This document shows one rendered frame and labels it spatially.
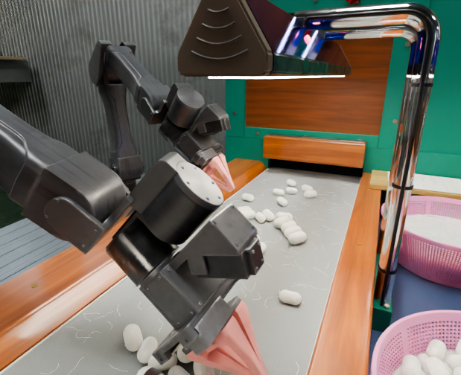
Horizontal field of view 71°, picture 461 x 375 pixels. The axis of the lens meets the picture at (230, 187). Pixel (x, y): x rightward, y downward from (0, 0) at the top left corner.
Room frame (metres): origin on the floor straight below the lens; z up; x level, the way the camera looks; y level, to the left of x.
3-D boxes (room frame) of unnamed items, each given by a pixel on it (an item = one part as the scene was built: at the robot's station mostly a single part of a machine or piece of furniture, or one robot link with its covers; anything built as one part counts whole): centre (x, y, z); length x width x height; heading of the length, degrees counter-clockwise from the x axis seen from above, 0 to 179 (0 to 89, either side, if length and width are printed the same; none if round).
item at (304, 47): (0.56, -0.12, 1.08); 0.62 x 0.08 x 0.07; 155
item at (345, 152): (0.98, -0.25, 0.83); 0.30 x 0.06 x 0.07; 65
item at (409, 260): (0.59, -0.45, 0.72); 0.27 x 0.27 x 0.10
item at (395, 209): (0.52, -0.19, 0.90); 0.20 x 0.19 x 0.45; 155
